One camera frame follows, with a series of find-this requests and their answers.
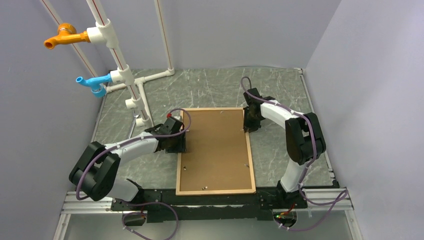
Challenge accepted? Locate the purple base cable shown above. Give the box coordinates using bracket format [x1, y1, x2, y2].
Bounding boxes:
[121, 202, 180, 240]

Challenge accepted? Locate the white PVC pipe stand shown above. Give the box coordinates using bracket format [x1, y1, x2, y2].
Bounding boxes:
[39, 0, 176, 128]

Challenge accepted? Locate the light wooden picture frame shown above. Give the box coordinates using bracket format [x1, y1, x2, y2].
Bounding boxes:
[175, 106, 257, 197]

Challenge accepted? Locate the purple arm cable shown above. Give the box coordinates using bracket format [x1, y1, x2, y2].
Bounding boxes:
[75, 108, 192, 201]
[240, 76, 349, 232]

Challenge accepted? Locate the silver metal wrench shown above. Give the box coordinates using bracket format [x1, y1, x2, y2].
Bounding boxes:
[126, 111, 139, 139]

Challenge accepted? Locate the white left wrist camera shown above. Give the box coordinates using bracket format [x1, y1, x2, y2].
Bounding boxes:
[166, 113, 183, 123]

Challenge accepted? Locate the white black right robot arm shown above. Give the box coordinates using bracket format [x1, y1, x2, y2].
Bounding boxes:
[243, 88, 326, 208]

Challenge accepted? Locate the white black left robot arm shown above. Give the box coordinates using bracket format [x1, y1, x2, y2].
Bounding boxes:
[68, 115, 186, 210]

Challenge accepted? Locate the brown fibreboard backing board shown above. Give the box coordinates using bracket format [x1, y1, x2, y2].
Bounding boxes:
[179, 109, 253, 193]

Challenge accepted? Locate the blue plastic faucet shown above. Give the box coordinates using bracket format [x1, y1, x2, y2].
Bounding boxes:
[75, 73, 112, 98]

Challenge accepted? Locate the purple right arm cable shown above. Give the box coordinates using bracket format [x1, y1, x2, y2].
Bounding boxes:
[240, 76, 349, 232]

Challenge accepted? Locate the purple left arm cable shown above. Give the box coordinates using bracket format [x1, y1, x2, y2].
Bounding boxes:
[75, 108, 192, 201]

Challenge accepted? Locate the aluminium extrusion rail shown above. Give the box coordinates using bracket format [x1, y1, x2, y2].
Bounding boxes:
[61, 191, 113, 215]

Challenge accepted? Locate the orange plastic faucet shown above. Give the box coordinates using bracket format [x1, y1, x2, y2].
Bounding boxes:
[43, 22, 91, 50]

